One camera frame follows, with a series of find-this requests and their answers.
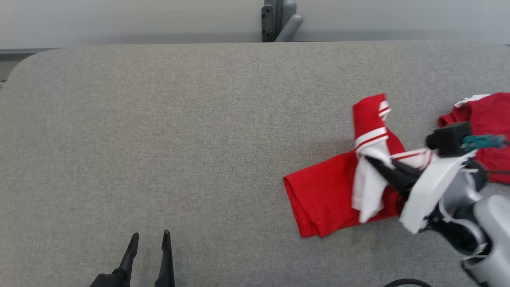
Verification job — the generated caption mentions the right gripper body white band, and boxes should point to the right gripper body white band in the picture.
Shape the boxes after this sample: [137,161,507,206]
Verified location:
[399,151,477,235]

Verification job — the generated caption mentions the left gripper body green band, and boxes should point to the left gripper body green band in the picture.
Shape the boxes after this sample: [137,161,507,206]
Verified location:
[90,269,132,287]

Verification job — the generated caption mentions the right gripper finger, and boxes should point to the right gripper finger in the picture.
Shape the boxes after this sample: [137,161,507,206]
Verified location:
[365,156,417,196]
[392,160,422,180]

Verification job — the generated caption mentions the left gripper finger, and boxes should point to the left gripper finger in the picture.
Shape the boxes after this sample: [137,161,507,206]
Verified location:
[155,230,175,287]
[120,233,139,276]

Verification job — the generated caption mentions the red garment with white stripes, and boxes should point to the red garment with white stripes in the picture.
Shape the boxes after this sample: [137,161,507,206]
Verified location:
[283,93,439,238]

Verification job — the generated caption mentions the red shorts with elastic waistband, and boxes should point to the red shorts with elastic waistband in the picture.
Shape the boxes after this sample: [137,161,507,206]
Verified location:
[438,92,510,185]

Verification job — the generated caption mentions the grey metal partition stand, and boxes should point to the grey metal partition stand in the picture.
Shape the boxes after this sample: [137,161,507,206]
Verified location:
[261,0,304,43]

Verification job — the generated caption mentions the teal plug on right camera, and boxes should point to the teal plug on right camera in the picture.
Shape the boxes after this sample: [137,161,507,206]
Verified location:
[463,134,507,152]

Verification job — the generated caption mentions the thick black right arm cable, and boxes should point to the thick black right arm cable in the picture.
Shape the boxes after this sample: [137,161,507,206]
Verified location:
[384,279,433,287]

